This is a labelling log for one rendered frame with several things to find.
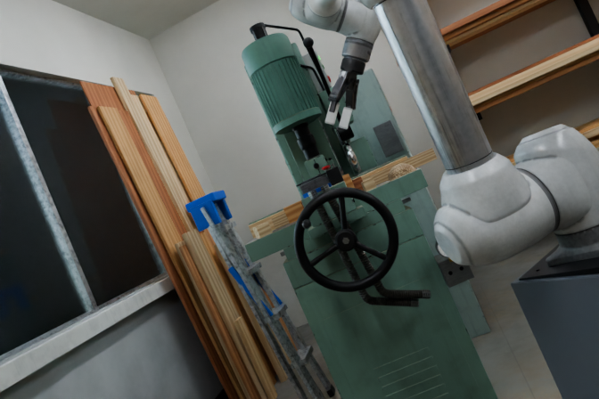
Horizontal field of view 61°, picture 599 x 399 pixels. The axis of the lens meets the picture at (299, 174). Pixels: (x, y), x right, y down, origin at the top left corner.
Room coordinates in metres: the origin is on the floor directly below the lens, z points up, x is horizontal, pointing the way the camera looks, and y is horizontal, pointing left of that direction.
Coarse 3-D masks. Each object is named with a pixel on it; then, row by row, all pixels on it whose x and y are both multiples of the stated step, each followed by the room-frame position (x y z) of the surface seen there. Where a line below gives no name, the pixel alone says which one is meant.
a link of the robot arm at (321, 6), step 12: (300, 0) 1.50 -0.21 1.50; (312, 0) 1.48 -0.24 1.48; (324, 0) 1.44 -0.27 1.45; (336, 0) 1.48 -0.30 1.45; (300, 12) 1.52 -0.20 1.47; (312, 12) 1.50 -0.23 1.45; (324, 12) 1.49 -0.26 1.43; (336, 12) 1.51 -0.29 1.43; (312, 24) 1.55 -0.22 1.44; (324, 24) 1.53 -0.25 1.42; (336, 24) 1.54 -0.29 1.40
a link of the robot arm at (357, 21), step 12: (348, 0) 1.54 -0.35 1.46; (348, 12) 1.53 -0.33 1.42; (360, 12) 1.53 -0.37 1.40; (372, 12) 1.53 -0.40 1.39; (348, 24) 1.54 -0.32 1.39; (360, 24) 1.53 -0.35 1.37; (372, 24) 1.54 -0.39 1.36; (348, 36) 1.57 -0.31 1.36; (360, 36) 1.55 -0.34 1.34; (372, 36) 1.56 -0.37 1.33
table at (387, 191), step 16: (416, 176) 1.58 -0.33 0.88; (384, 192) 1.59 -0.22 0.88; (400, 192) 1.59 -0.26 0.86; (368, 208) 1.59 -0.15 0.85; (288, 224) 1.69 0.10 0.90; (320, 224) 1.51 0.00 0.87; (336, 224) 1.51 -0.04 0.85; (256, 240) 1.62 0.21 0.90; (272, 240) 1.62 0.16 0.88; (288, 240) 1.61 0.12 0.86; (256, 256) 1.62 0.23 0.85
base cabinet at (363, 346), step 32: (416, 256) 1.59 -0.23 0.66; (320, 288) 1.61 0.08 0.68; (416, 288) 1.59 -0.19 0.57; (320, 320) 1.61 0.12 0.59; (352, 320) 1.60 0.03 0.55; (384, 320) 1.60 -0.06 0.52; (416, 320) 1.59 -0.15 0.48; (448, 320) 1.59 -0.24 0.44; (352, 352) 1.61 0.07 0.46; (384, 352) 1.60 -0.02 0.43; (416, 352) 1.59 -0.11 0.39; (448, 352) 1.59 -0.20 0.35; (352, 384) 1.61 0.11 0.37; (384, 384) 1.60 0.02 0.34; (416, 384) 1.59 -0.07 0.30; (448, 384) 1.59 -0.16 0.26; (480, 384) 1.59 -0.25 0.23
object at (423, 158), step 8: (424, 152) 1.73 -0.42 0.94; (432, 152) 1.73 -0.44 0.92; (408, 160) 1.73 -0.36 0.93; (416, 160) 1.73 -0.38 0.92; (424, 160) 1.73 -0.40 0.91; (368, 176) 1.74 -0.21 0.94; (376, 176) 1.74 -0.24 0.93; (384, 176) 1.74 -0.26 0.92; (376, 184) 1.74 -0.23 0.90; (280, 216) 1.77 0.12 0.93; (280, 224) 1.77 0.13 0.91
